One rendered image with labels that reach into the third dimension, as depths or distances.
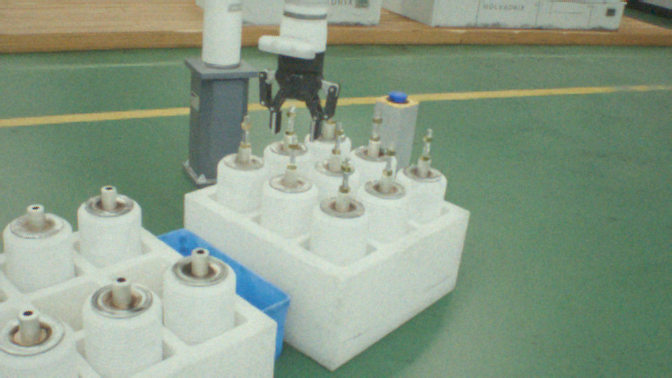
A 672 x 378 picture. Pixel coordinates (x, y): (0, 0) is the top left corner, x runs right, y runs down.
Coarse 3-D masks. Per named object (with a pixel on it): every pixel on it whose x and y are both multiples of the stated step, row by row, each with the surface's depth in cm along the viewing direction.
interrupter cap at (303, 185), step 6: (282, 174) 123; (270, 180) 120; (276, 180) 121; (282, 180) 121; (300, 180) 122; (306, 180) 122; (270, 186) 119; (276, 186) 118; (282, 186) 119; (288, 186) 119; (294, 186) 120; (300, 186) 120; (306, 186) 120; (312, 186) 120; (282, 192) 117; (288, 192) 117; (294, 192) 117; (300, 192) 118
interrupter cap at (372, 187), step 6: (372, 180) 125; (378, 180) 125; (366, 186) 122; (372, 186) 123; (378, 186) 124; (396, 186) 124; (402, 186) 124; (372, 192) 120; (378, 192) 121; (390, 192) 122; (396, 192) 121; (402, 192) 122; (384, 198) 119; (390, 198) 119; (396, 198) 119
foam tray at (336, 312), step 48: (192, 192) 130; (240, 240) 121; (288, 240) 117; (432, 240) 126; (288, 288) 116; (336, 288) 108; (384, 288) 118; (432, 288) 134; (288, 336) 119; (336, 336) 111; (384, 336) 125
